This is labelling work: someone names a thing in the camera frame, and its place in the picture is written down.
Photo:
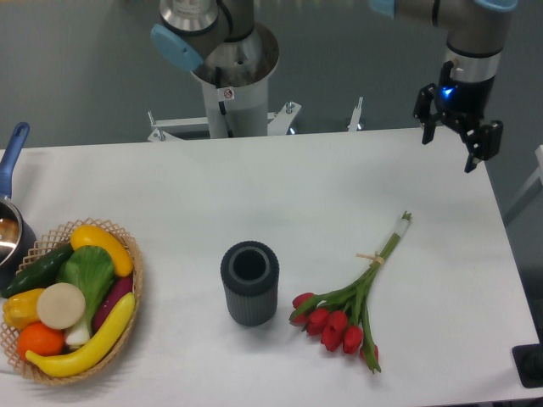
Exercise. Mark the yellow banana squash lower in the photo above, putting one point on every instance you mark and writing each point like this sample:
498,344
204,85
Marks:
90,354

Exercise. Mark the woven wicker basket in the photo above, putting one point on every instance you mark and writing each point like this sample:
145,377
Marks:
53,239

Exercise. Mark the orange fruit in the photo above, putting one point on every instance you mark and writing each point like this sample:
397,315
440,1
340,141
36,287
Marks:
41,340

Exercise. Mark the red tulip bouquet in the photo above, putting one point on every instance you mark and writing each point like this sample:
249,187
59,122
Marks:
340,318

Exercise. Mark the blue handled saucepan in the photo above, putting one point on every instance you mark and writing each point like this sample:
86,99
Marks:
17,237

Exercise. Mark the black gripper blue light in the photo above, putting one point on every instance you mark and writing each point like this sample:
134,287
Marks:
460,106

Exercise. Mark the green bok choy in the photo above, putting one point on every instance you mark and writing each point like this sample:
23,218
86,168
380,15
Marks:
91,270

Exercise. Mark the white frame right edge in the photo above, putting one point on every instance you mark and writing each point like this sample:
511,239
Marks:
527,193

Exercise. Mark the purple eggplant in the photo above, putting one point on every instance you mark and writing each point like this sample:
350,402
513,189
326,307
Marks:
117,291

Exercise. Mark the beige round disc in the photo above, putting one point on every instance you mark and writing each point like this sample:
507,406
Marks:
60,306

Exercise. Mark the yellow squash upper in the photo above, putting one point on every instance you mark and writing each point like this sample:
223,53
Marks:
90,235

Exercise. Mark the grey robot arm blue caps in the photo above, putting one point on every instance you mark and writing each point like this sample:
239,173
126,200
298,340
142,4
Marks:
189,31

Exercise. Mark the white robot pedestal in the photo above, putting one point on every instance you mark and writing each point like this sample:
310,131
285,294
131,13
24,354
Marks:
234,81

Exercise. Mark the black device table corner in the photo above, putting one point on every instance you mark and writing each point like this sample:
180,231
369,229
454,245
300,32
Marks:
528,361

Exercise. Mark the green cucumber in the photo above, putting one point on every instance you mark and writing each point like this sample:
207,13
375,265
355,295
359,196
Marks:
40,274

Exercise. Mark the dark grey ribbed vase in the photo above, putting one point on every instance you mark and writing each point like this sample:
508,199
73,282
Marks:
250,274

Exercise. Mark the yellow bell pepper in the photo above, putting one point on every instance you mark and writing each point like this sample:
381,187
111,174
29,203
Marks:
20,310

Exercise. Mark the white metal base frame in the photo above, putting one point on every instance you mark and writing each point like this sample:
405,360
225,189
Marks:
278,123

